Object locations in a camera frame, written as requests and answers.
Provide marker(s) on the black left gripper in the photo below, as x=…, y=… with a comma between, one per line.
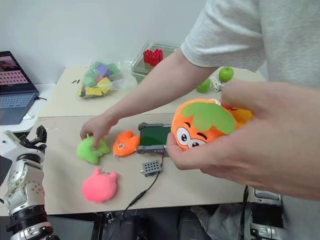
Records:
x=28, y=143

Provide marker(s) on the person's left hand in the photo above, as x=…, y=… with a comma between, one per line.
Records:
x=262, y=150

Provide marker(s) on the person's grey t-shirt torso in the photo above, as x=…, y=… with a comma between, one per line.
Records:
x=250, y=32

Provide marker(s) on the yellow orange plush toy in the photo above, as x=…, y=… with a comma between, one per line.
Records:
x=241, y=113

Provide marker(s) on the green apple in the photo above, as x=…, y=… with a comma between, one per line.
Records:
x=203, y=86
x=226, y=73

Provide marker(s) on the orange cat plush toy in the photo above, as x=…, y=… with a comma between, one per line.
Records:
x=123, y=145

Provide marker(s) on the red building brick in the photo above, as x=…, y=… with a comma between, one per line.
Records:
x=152, y=57

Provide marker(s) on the clear plastic storage box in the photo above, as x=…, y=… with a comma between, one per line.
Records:
x=147, y=62

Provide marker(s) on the green plush toy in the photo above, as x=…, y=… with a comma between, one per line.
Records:
x=87, y=151

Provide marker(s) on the grey perforated control box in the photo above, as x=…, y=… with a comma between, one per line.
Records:
x=151, y=168

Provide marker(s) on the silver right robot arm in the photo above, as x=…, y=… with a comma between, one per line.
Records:
x=267, y=215

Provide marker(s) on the orange persimmon plush toy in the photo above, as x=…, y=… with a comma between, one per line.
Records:
x=200, y=122

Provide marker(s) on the dark rounded shape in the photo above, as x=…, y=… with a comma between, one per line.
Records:
x=125, y=226
x=190, y=225

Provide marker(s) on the person's right hand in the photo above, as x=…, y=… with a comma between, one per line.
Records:
x=93, y=127

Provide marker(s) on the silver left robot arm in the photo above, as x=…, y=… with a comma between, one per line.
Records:
x=23, y=185

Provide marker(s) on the person's right forearm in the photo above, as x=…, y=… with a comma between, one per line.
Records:
x=155, y=87

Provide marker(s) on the pink plush toy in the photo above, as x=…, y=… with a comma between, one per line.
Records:
x=98, y=186

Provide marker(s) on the white computer mouse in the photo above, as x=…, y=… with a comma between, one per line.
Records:
x=28, y=116

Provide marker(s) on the open laptop computer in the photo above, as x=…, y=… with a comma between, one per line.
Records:
x=12, y=95

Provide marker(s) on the small green conveyor belt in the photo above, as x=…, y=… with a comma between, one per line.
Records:
x=152, y=137

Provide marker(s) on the clear bag of foam blocks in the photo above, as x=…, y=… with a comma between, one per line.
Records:
x=98, y=80

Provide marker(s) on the small white plastic toy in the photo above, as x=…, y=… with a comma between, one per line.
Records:
x=216, y=83

